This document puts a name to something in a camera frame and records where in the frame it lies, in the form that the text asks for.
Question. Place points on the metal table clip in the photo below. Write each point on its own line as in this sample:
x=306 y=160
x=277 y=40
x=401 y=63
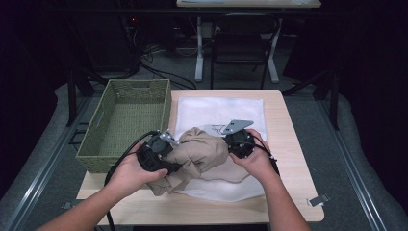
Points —
x=67 y=205
x=318 y=200

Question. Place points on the beige cloth garment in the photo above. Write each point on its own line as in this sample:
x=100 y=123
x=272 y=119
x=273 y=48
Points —
x=198 y=150

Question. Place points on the green woven basket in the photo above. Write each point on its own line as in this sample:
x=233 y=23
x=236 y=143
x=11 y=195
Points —
x=128 y=115

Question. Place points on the person's right hand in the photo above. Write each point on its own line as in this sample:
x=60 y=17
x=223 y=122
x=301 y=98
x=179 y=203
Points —
x=258 y=162

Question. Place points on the person's left hand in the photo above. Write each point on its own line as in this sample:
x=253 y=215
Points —
x=131 y=174

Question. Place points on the white mesh laundry bag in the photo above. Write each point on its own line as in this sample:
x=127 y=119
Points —
x=218 y=109

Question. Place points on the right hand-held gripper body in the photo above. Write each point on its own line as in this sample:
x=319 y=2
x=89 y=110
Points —
x=239 y=144

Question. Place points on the black folding chair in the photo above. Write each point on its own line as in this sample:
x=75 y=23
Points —
x=239 y=48

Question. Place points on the black metal stand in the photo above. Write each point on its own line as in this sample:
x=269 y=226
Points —
x=71 y=96
x=335 y=102

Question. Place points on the metal floor rail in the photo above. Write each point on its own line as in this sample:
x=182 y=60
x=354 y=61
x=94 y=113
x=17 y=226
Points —
x=349 y=166
x=48 y=166

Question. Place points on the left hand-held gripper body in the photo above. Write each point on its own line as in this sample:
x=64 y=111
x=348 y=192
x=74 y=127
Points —
x=152 y=157

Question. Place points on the wooden desk with white legs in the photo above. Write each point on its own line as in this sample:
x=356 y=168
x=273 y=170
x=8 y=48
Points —
x=199 y=64

